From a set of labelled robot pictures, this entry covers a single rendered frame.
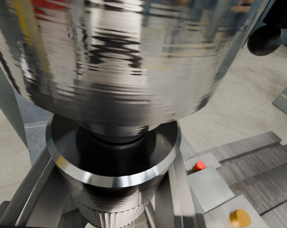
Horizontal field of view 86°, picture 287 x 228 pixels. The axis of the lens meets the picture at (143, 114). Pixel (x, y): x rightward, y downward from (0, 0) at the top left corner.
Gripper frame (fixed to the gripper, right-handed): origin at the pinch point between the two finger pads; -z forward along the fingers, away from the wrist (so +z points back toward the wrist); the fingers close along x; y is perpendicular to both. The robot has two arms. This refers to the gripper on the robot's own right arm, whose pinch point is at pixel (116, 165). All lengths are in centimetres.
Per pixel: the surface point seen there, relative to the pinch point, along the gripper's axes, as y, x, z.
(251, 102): 121, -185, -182
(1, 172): 122, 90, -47
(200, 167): 15.8, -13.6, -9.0
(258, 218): 18.3, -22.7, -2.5
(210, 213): 18.3, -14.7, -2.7
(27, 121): 25.7, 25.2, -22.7
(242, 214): 16.5, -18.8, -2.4
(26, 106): 22.1, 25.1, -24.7
